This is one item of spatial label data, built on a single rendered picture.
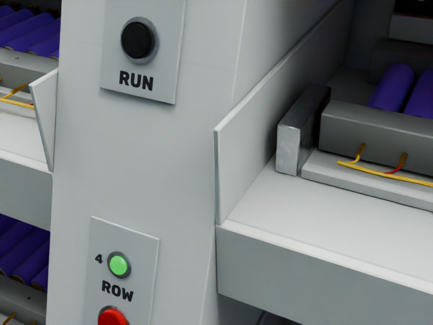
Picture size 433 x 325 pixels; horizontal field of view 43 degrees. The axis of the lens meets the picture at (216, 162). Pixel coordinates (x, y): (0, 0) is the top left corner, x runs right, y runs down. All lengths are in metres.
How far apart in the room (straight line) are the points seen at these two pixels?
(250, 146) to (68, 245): 0.11
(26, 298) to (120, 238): 0.18
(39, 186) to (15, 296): 0.16
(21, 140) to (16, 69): 0.06
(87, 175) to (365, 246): 0.14
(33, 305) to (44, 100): 0.20
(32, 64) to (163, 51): 0.14
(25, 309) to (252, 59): 0.28
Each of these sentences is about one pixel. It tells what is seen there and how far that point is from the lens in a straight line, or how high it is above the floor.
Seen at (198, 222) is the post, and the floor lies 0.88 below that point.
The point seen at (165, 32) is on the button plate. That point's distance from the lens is 0.25.
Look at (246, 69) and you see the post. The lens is 0.24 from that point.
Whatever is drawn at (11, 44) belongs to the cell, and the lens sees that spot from 0.41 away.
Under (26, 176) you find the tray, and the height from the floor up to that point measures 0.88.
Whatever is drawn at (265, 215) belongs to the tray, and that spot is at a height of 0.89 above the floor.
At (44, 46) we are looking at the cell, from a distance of 0.40.
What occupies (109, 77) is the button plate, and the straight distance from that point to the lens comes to 0.26.
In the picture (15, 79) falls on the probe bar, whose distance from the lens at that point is 0.37.
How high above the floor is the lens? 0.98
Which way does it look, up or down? 17 degrees down
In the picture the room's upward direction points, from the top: 8 degrees clockwise
